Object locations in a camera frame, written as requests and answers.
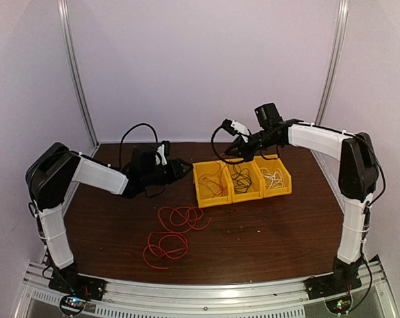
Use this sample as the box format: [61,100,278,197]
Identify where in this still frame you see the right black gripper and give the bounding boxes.
[226,129,279,162]

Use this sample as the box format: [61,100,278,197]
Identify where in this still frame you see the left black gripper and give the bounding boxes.
[142,158,194,187]

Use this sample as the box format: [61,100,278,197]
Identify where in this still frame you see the red cable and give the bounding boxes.
[157,205,211,235]
[142,231,189,270]
[199,158,229,198]

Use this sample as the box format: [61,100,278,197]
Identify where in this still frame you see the white cable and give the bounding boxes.
[259,167,292,193]

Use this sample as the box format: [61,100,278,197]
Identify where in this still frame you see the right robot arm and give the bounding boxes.
[221,103,379,293]

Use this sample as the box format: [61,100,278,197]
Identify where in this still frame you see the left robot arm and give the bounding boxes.
[25,141,193,294]

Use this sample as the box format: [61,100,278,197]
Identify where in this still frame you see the right black camera cable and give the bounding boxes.
[210,124,277,166]

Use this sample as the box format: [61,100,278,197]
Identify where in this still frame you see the black camera cable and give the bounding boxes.
[119,123,160,166]
[210,124,277,166]

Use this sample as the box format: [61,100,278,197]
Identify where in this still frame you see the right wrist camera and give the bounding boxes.
[221,119,252,142]

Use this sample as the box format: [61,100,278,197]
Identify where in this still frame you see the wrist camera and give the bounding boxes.
[221,119,252,142]
[155,140,170,166]

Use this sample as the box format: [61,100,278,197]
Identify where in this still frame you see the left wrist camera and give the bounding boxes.
[155,140,170,166]

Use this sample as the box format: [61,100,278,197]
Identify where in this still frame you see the left black camera cable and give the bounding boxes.
[119,123,160,166]

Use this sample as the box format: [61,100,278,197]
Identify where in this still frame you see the front aluminium rail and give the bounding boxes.
[11,260,400,317]

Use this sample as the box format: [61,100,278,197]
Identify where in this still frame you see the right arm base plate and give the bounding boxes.
[303,274,362,300]

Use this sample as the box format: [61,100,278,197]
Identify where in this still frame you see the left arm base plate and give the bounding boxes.
[48,276,106,301]

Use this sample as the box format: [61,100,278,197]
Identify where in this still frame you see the right aluminium frame post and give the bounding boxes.
[315,0,350,125]

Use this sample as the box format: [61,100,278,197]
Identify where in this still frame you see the aluminium frame post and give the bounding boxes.
[57,0,99,148]
[315,0,350,125]

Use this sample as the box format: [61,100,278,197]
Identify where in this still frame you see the left aluminium frame post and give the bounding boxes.
[57,0,99,148]

